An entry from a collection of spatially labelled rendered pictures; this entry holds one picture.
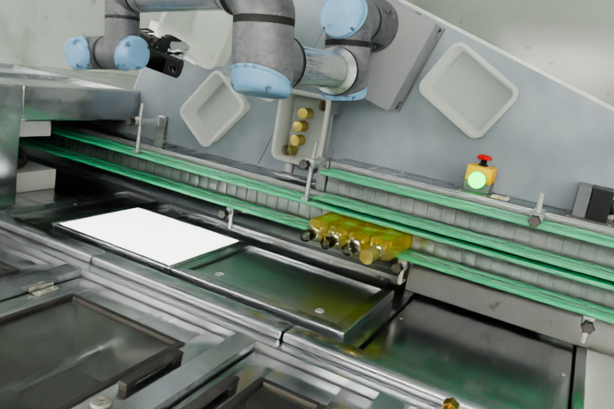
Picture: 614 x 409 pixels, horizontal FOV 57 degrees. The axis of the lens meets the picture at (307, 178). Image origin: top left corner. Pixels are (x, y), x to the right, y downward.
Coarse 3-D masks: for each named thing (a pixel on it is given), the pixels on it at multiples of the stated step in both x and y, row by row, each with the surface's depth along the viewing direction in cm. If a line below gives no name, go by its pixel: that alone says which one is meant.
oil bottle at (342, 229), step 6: (342, 222) 150; (348, 222) 151; (354, 222) 152; (360, 222) 153; (366, 222) 155; (330, 228) 144; (336, 228) 144; (342, 228) 144; (348, 228) 145; (354, 228) 147; (330, 234) 143; (336, 234) 143; (342, 234) 142; (348, 234) 143; (342, 240) 142; (336, 246) 143
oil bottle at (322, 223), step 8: (320, 216) 151; (328, 216) 152; (336, 216) 154; (344, 216) 156; (312, 224) 146; (320, 224) 145; (328, 224) 146; (320, 232) 145; (312, 240) 146; (320, 240) 145
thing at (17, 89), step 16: (0, 80) 169; (0, 96) 162; (16, 96) 167; (0, 112) 163; (16, 112) 168; (0, 128) 164; (16, 128) 169; (0, 144) 166; (16, 144) 170; (0, 160) 167; (16, 160) 172; (0, 176) 168; (0, 192) 169
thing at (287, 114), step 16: (304, 96) 177; (320, 96) 168; (288, 112) 179; (320, 112) 177; (288, 128) 181; (320, 128) 177; (272, 144) 177; (288, 144) 183; (304, 144) 180; (320, 144) 170; (288, 160) 175
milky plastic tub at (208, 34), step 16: (176, 16) 160; (192, 16) 161; (208, 16) 159; (224, 16) 156; (160, 32) 158; (176, 32) 163; (192, 32) 161; (208, 32) 159; (224, 32) 157; (192, 48) 159; (208, 48) 159; (224, 48) 150; (208, 64) 153; (224, 64) 156
